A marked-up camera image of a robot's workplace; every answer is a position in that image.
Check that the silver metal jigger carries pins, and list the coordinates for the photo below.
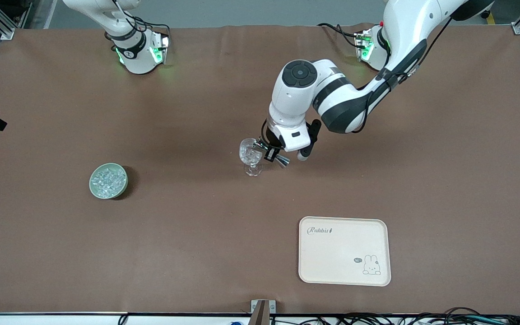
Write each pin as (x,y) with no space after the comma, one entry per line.
(283,161)

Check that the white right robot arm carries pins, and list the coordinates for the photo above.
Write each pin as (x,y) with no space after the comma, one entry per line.
(133,54)

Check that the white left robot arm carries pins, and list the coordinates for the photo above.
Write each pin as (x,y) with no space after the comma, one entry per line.
(296,104)

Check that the cream rabbit print tray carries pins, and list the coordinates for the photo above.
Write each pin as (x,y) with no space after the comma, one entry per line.
(341,253)

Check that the clear wine glass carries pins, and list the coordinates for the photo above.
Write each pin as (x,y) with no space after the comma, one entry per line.
(247,156)

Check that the clear ice cubes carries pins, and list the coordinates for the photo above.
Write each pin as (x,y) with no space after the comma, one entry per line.
(106,180)

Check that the grey metal bracket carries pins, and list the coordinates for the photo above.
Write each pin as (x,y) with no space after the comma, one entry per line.
(254,306)

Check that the green round bowl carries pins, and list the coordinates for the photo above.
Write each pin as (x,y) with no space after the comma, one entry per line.
(126,183)

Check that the brown table mat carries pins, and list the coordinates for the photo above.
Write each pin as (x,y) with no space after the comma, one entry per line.
(197,248)

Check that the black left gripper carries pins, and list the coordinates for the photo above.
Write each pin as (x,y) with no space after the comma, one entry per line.
(269,147)

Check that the brown wooden post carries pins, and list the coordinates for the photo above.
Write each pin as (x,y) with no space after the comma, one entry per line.
(260,316)

